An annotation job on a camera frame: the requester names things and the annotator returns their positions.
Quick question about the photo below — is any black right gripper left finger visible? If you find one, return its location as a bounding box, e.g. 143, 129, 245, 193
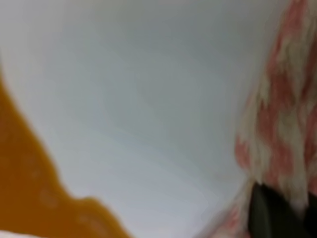
248, 184, 313, 238

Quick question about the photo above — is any pink white striped rag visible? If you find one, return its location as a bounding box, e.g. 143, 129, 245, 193
211, 0, 317, 238

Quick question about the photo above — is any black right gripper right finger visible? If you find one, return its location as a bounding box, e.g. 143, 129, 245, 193
304, 193, 317, 236

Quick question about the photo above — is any brown coffee spill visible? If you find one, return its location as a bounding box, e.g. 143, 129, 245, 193
0, 74, 133, 238

